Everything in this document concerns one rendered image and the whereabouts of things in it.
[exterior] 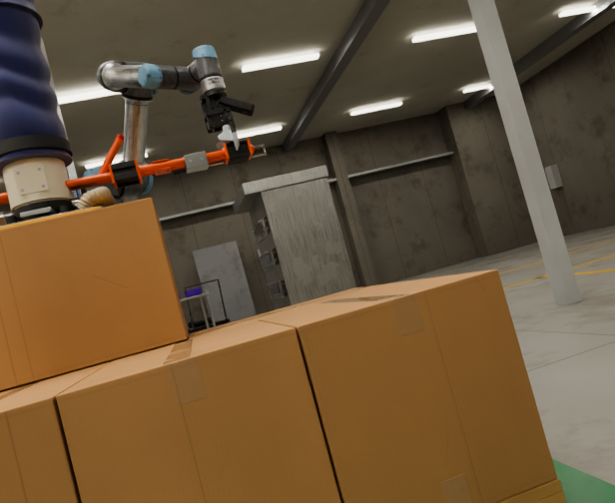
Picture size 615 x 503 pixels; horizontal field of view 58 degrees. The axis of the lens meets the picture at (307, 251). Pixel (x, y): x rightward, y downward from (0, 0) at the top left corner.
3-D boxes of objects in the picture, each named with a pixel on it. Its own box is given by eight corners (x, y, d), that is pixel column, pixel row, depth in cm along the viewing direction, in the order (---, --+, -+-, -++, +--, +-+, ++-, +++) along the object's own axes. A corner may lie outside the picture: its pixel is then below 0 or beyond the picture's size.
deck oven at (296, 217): (265, 328, 936) (232, 205, 946) (335, 308, 965) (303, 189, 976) (281, 332, 776) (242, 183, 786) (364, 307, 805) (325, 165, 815)
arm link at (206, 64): (206, 56, 187) (219, 43, 181) (214, 87, 186) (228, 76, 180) (185, 54, 182) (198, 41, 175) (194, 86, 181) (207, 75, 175)
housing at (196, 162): (186, 168, 172) (183, 154, 172) (186, 174, 178) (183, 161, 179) (209, 164, 173) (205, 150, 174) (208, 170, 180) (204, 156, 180)
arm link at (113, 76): (82, 59, 205) (147, 56, 171) (111, 61, 213) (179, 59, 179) (85, 91, 209) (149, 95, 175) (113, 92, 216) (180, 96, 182)
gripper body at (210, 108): (209, 136, 182) (199, 101, 183) (234, 131, 184) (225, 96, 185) (210, 128, 175) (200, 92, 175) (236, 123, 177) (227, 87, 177)
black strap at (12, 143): (-23, 158, 152) (-26, 144, 152) (4, 178, 174) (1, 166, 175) (64, 142, 157) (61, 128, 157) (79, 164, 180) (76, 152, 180)
